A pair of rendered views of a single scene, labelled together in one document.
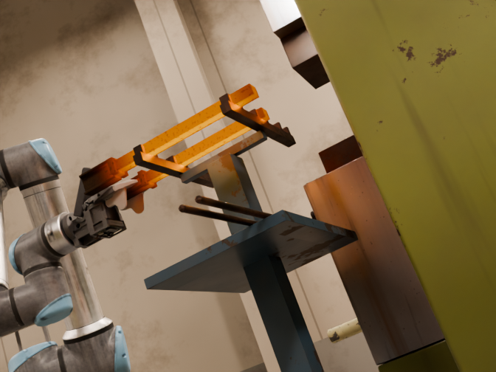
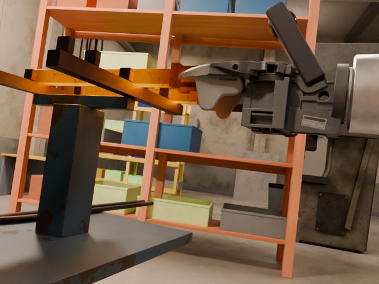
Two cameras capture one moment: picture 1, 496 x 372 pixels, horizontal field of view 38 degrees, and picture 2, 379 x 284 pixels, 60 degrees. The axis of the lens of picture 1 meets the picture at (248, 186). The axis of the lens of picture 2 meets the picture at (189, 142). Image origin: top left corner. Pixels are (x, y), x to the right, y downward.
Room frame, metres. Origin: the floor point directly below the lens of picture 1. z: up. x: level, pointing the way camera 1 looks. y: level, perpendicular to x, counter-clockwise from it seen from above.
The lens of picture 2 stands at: (1.95, 0.26, 0.89)
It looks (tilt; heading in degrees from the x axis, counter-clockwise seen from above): 3 degrees up; 184
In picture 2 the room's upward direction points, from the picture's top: 7 degrees clockwise
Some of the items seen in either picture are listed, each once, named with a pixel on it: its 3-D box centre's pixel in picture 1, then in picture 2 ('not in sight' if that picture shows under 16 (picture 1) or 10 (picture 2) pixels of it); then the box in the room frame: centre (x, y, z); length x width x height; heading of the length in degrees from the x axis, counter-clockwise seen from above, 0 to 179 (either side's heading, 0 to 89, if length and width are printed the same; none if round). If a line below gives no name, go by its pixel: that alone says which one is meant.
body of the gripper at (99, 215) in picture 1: (94, 220); (292, 98); (1.53, 0.35, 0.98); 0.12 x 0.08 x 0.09; 69
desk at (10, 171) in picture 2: not in sight; (46, 178); (-3.07, -2.31, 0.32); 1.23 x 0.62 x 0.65; 84
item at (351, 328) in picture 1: (395, 309); not in sight; (2.21, -0.28, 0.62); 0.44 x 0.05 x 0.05; 72
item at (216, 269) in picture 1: (260, 257); (61, 237); (1.41, 0.03, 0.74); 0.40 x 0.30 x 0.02; 159
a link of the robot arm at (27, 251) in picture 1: (38, 249); not in sight; (1.59, 0.51, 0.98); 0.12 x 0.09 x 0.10; 69
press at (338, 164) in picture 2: not in sight; (322, 142); (-2.68, 1.73, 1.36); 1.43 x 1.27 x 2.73; 84
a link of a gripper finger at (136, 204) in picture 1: (137, 201); (207, 88); (1.52, 0.25, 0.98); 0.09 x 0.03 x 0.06; 81
